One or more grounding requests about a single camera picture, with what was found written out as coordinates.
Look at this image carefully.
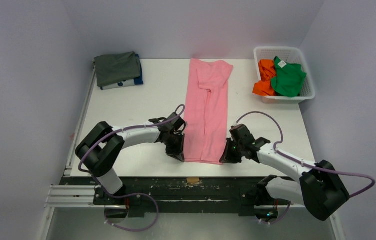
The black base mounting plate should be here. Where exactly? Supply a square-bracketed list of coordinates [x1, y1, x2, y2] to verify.
[58, 176, 318, 220]

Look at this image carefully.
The green t-shirt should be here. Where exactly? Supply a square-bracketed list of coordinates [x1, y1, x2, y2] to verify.
[270, 56, 307, 98]

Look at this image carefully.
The aluminium frame rail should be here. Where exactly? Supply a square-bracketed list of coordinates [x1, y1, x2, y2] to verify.
[43, 167, 109, 210]

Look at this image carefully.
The folded white t-shirt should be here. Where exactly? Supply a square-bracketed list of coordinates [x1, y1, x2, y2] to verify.
[100, 79, 135, 91]

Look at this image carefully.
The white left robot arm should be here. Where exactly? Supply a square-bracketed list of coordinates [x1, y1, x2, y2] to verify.
[75, 112, 186, 205]

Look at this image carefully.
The folded blue t-shirt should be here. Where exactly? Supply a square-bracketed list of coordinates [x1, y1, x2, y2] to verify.
[134, 54, 143, 86]

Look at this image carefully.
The white plastic basket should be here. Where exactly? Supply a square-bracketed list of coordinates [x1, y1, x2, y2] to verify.
[253, 46, 315, 104]

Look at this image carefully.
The pink t-shirt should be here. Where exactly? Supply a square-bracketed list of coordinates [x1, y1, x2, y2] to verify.
[183, 59, 233, 165]

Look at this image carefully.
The brown tape piece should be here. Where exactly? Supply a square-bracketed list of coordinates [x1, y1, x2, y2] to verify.
[186, 177, 201, 186]

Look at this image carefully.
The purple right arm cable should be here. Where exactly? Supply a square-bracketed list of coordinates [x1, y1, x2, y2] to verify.
[234, 111, 376, 226]

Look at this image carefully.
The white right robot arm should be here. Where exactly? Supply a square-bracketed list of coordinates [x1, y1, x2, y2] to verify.
[220, 124, 350, 221]

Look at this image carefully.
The orange t-shirt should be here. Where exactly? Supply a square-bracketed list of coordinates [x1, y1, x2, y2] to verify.
[252, 59, 276, 97]

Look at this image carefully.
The folded grey t-shirt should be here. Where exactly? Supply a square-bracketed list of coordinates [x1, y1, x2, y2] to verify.
[94, 51, 140, 88]

